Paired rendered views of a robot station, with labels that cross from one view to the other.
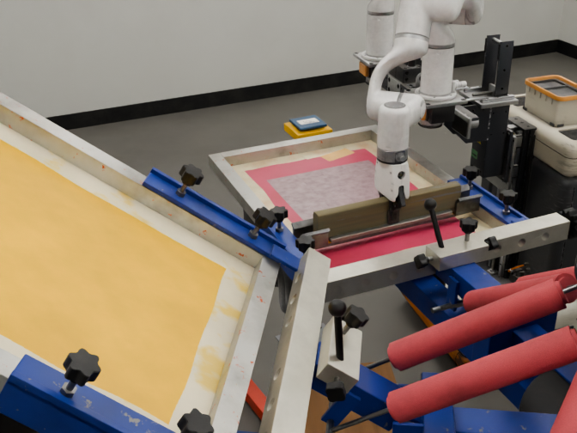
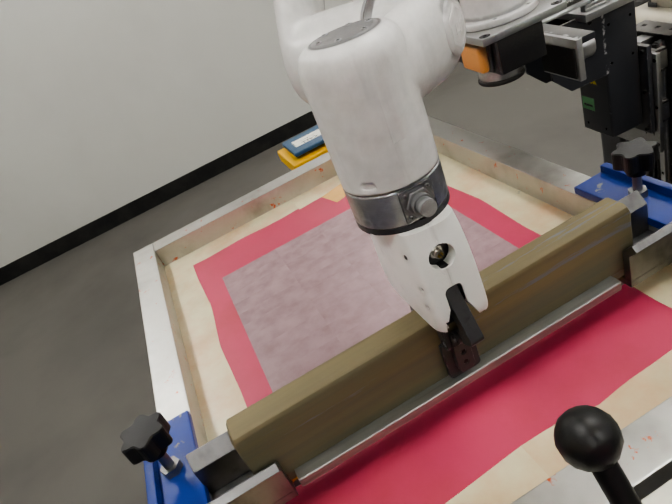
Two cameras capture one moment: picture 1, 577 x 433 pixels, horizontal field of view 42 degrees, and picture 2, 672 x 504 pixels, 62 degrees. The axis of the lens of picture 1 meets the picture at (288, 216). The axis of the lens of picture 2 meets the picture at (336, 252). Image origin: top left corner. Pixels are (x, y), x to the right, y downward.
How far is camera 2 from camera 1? 1.42 m
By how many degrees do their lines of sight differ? 11
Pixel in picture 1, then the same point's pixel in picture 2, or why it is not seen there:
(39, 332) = not seen: outside the picture
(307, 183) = (292, 265)
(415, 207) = (515, 308)
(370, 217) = (395, 381)
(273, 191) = (227, 303)
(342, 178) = (356, 234)
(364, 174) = not seen: hidden behind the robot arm
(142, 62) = (208, 117)
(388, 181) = (410, 281)
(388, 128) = (343, 122)
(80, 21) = (134, 98)
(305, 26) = not seen: hidden behind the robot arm
